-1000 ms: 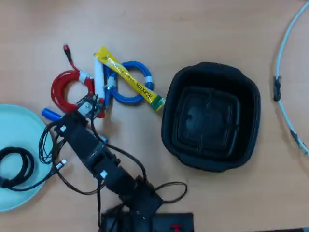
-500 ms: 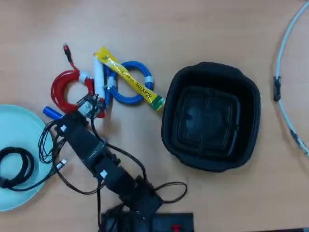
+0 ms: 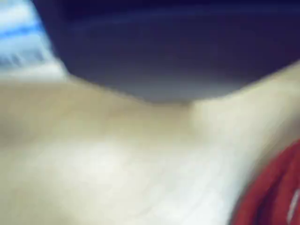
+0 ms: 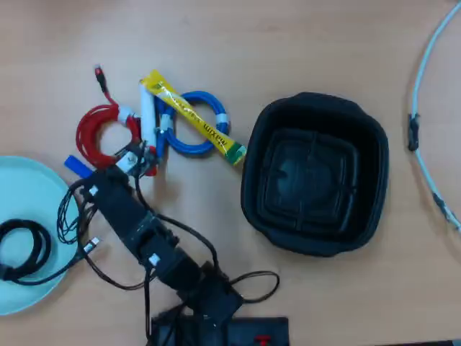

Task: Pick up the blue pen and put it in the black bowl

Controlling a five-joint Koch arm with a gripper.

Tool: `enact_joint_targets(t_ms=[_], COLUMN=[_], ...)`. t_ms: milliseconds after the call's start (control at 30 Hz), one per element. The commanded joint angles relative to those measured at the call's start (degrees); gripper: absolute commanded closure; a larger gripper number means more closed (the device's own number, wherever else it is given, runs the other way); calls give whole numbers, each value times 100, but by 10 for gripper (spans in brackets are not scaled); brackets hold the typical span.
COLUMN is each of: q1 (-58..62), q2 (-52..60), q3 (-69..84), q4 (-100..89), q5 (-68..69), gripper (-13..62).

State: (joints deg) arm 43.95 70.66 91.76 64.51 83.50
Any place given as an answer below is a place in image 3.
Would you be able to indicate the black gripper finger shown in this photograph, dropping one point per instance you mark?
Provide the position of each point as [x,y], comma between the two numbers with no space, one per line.
[98,28]
[246,25]

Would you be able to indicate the black bowl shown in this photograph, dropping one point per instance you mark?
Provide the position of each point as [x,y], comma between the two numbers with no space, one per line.
[161,90]

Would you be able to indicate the white and blue striped object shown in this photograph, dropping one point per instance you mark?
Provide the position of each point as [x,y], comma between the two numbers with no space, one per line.
[21,35]

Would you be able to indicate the red object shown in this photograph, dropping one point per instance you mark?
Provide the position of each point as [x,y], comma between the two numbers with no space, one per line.
[269,182]

